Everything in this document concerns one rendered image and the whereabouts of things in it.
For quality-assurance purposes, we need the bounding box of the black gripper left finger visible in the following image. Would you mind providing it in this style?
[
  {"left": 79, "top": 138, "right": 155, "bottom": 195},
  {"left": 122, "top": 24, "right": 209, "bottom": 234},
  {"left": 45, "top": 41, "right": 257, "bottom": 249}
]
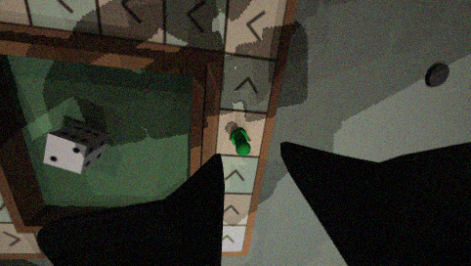
[{"left": 37, "top": 154, "right": 225, "bottom": 266}]

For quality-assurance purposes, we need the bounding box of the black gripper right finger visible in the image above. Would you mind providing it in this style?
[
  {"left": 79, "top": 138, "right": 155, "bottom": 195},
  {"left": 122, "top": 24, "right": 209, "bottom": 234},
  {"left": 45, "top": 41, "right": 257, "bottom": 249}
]
[{"left": 280, "top": 142, "right": 471, "bottom": 266}]

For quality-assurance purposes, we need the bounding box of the white die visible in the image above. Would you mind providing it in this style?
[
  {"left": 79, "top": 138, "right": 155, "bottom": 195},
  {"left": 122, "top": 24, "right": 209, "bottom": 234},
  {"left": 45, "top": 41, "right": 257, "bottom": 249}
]
[{"left": 43, "top": 123, "right": 108, "bottom": 174}]

